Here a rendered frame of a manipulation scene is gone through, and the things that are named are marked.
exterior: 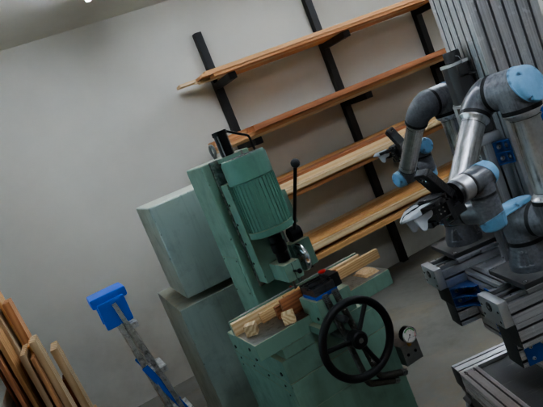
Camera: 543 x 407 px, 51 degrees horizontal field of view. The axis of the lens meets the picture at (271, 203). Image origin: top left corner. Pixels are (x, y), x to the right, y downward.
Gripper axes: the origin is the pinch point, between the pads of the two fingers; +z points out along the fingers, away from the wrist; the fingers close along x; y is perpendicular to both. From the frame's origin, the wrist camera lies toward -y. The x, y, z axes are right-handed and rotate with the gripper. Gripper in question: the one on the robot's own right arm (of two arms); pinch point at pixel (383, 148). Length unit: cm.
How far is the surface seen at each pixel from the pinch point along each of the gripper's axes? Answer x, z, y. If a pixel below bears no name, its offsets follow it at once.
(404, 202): 71, 130, 74
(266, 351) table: -117, -68, 22
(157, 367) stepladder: -150, 1, 27
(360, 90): 83, 131, -19
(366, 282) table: -71, -65, 25
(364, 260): -61, -49, 23
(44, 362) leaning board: -192, 39, 5
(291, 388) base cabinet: -116, -67, 39
